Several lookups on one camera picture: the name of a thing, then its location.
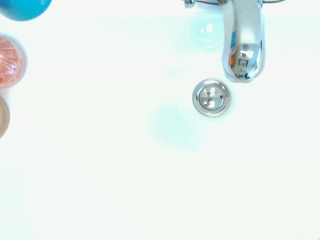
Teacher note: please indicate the white ceramic sink basin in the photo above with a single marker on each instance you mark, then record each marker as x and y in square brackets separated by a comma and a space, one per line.
[125, 162]

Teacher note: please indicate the chrome sink drain stopper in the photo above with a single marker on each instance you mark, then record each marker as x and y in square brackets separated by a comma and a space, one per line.
[211, 97]

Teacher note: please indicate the chrome faucet spout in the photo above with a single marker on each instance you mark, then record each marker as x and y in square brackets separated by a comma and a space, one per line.
[246, 37]

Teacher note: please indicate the tan round wooden object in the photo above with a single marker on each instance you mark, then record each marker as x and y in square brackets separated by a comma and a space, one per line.
[3, 116]

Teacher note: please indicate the orange translucent round soap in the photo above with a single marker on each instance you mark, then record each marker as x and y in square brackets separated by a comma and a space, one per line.
[10, 61]

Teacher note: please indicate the blue round container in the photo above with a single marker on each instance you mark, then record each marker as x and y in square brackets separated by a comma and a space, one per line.
[22, 8]

